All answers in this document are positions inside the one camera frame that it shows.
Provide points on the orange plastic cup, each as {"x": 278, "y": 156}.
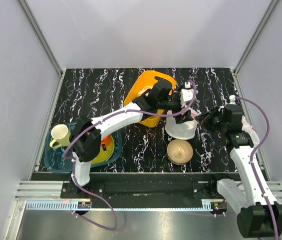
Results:
{"x": 106, "y": 142}

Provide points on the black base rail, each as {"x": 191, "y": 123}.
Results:
{"x": 184, "y": 185}

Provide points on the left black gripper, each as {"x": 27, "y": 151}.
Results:
{"x": 185, "y": 116}

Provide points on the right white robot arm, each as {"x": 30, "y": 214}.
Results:
{"x": 259, "y": 215}

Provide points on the flat pink-rimmed mesh bag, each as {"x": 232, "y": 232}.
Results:
{"x": 254, "y": 137}

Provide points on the pale yellow mug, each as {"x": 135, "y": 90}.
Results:
{"x": 60, "y": 136}

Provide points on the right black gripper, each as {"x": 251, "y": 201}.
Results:
{"x": 207, "y": 117}

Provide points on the white mesh laundry bag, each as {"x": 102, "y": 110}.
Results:
{"x": 182, "y": 131}

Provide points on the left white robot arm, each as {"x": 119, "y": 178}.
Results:
{"x": 85, "y": 139}

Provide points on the yellow plastic basket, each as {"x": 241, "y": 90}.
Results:
{"x": 146, "y": 81}

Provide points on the yellow-green dotted plate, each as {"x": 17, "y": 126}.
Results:
{"x": 104, "y": 155}

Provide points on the teal transparent tray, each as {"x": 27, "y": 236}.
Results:
{"x": 55, "y": 163}

